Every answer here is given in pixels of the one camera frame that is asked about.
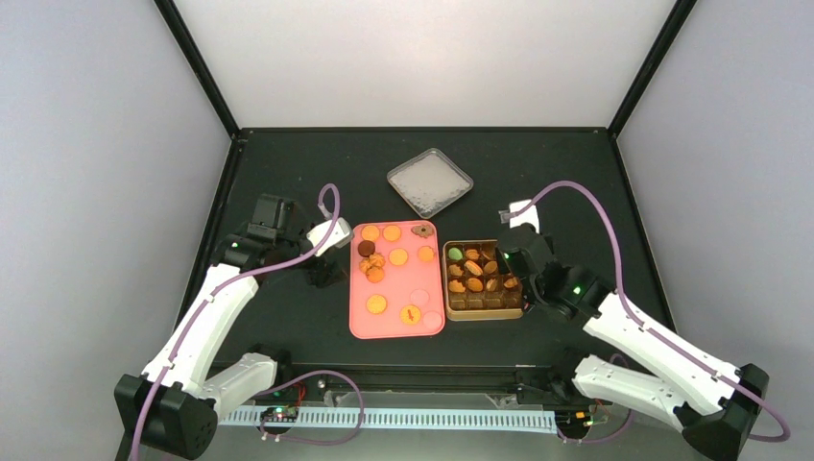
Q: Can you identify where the pink plastic tray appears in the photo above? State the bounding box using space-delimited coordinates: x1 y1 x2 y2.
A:
348 220 445 340

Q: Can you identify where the white slotted cable duct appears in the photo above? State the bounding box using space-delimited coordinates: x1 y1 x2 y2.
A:
219 404 559 436

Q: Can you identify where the gold cookie tin box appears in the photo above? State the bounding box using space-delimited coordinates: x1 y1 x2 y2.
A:
441 239 526 321

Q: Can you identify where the dark chocolate cookie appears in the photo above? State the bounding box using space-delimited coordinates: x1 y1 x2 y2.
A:
357 240 376 258

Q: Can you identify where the brown flower cookie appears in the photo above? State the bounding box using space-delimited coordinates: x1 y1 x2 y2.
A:
411 224 435 239

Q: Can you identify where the beige round cookie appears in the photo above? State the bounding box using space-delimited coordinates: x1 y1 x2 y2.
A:
417 246 436 262

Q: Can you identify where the pale pink cookie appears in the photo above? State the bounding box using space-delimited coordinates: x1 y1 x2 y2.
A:
410 289 430 307
422 312 444 331

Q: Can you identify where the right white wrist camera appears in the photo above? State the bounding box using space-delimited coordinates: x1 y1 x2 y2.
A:
499 199 539 233

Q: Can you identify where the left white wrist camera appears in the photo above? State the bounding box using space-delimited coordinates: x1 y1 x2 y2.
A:
306 217 353 257

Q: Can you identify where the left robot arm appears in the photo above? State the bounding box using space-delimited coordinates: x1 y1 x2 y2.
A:
114 183 352 460

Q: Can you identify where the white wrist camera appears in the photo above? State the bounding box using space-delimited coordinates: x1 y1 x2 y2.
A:
306 217 353 257
499 199 539 233

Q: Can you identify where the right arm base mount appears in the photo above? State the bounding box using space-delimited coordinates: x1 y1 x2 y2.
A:
513 367 610 408

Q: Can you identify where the purple cable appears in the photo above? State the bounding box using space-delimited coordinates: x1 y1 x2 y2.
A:
127 183 366 461
508 181 792 446

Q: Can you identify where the green round cookie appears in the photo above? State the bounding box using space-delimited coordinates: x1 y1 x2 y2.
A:
447 247 465 261

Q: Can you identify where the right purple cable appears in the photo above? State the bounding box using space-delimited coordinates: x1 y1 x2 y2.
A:
508 181 792 446

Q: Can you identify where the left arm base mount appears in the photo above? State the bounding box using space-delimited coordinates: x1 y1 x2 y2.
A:
251 366 327 405

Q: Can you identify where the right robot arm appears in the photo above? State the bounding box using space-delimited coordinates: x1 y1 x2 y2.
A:
495 224 769 460

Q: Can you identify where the yellow cookie red mark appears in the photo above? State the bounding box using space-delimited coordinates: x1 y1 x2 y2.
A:
399 304 422 326

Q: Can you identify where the clear plastic lid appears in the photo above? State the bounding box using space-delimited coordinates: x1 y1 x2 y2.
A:
386 148 474 220

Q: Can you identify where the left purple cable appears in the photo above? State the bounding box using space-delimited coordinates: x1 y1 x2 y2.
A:
127 183 366 461

